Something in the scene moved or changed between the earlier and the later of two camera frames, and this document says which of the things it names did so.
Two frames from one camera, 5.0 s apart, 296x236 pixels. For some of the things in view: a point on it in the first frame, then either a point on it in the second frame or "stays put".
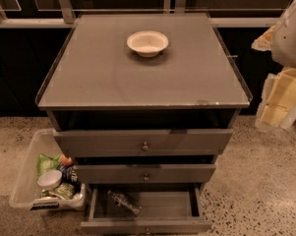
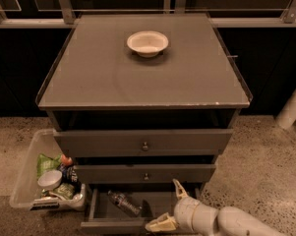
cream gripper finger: x=282 y=98 → x=164 y=222
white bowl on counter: x=148 y=43 stays put
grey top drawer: x=147 y=143 stays put
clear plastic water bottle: x=122 y=200 stays put
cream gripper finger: x=266 y=41 → x=181 y=193
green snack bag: x=46 y=163 stays put
